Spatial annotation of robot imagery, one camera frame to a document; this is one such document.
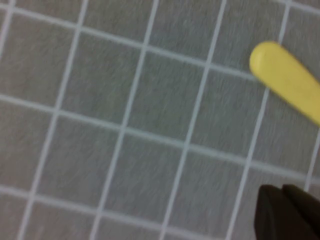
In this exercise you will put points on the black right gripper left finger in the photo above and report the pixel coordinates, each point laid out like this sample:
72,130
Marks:
272,220

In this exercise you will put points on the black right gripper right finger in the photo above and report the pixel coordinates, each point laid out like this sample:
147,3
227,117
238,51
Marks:
306,212

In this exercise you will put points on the yellow plastic fork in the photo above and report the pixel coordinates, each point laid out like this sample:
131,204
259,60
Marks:
282,72

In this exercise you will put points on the grey white-grid tablecloth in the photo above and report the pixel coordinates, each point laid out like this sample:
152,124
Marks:
125,125

